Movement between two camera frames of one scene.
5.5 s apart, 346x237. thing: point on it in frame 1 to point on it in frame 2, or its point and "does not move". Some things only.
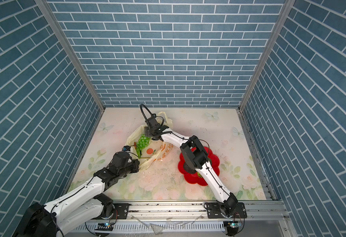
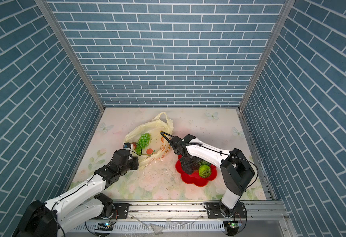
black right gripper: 147,131 to 184,163
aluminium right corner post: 283,16 does not move
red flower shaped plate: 194,178 does not move
